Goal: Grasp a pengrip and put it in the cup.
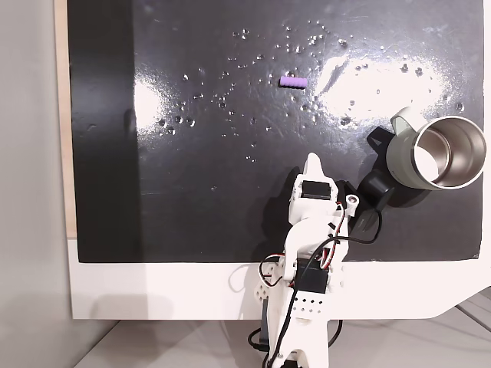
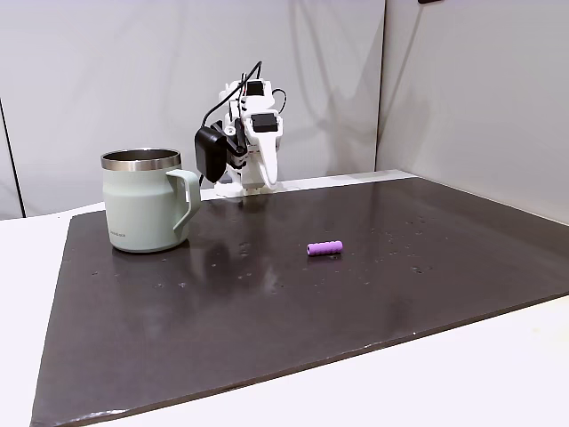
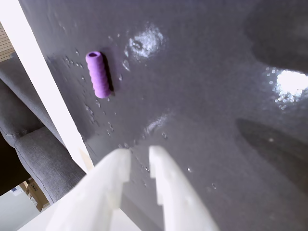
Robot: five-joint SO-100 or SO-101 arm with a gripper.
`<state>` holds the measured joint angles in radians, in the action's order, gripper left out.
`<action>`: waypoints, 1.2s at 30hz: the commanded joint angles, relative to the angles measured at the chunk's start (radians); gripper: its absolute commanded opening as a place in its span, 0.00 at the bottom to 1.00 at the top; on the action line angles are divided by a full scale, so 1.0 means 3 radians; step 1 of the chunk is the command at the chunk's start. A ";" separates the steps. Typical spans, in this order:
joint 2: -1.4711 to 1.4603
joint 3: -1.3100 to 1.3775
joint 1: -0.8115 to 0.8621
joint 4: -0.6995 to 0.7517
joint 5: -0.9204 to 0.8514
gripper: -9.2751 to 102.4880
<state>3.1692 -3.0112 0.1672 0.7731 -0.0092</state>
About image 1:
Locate black camera cable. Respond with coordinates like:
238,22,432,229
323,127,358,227
329,206,384,246

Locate black camera box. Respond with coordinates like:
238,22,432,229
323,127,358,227
343,179,384,246

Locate black power cable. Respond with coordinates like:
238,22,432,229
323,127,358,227
247,317,344,353

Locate purple ribbed pen grip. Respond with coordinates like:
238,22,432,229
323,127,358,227
278,75,308,90

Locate steel cup with pale handle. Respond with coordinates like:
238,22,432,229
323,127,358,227
385,106,488,192

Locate red white black servo wires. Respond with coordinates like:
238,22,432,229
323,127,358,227
259,225,346,289

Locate black cup stand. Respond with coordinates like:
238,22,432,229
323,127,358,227
360,125,430,210

